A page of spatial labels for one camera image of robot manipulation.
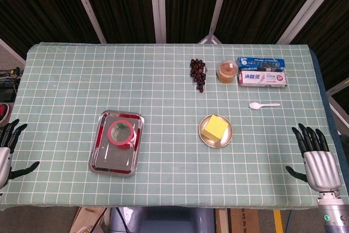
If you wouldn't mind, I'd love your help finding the cardboard box with flaps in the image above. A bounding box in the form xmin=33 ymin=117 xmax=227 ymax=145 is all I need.
xmin=69 ymin=207 xmax=110 ymax=233

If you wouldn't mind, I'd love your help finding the black electronics with cables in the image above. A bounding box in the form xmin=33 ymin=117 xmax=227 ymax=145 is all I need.
xmin=0 ymin=67 xmax=23 ymax=103

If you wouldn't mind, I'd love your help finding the blue carton box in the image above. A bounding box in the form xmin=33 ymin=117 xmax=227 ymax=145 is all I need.
xmin=236 ymin=56 xmax=287 ymax=73

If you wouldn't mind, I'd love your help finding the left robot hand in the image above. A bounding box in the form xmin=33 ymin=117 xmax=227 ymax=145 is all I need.
xmin=0 ymin=119 xmax=40 ymax=190

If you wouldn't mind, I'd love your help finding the green checked tablecloth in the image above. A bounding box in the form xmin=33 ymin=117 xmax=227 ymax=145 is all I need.
xmin=0 ymin=42 xmax=349 ymax=212

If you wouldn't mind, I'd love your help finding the white pink toothpaste box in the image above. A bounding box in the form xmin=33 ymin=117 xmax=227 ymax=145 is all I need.
xmin=238 ymin=70 xmax=290 ymax=89

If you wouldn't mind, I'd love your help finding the clear jar of rubber bands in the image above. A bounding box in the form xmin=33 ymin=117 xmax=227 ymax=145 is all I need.
xmin=216 ymin=60 xmax=238 ymax=83

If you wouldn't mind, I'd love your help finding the white plastic spoon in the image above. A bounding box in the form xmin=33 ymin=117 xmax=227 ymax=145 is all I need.
xmin=249 ymin=102 xmax=281 ymax=110

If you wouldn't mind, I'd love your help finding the rectangular steel tray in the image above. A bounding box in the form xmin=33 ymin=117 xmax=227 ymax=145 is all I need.
xmin=88 ymin=109 xmax=145 ymax=178

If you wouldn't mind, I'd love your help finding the white metal frame post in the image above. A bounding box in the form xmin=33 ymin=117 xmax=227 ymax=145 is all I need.
xmin=67 ymin=0 xmax=107 ymax=44
xmin=276 ymin=0 xmax=335 ymax=45
xmin=148 ymin=0 xmax=167 ymax=44
xmin=198 ymin=0 xmax=232 ymax=45

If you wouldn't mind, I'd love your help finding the printed brown cardboard box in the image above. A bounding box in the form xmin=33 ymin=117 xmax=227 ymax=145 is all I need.
xmin=227 ymin=208 xmax=260 ymax=233

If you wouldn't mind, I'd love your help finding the round steel plate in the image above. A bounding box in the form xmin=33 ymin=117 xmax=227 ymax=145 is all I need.
xmin=198 ymin=114 xmax=234 ymax=150

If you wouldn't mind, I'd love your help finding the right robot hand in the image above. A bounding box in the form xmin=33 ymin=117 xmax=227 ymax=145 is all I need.
xmin=285 ymin=123 xmax=343 ymax=192

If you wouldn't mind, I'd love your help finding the blue-grey robot torso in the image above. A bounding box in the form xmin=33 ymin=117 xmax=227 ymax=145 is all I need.
xmin=109 ymin=206 xmax=218 ymax=233

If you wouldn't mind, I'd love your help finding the yellow sponge block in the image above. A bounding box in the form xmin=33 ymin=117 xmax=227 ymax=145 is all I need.
xmin=201 ymin=114 xmax=229 ymax=144

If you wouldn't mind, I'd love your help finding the dark red grape bunch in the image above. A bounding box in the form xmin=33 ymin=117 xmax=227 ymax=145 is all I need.
xmin=190 ymin=58 xmax=207 ymax=94

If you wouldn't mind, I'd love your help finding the red tape roll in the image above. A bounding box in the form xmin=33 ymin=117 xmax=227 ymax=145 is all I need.
xmin=107 ymin=120 xmax=136 ymax=150

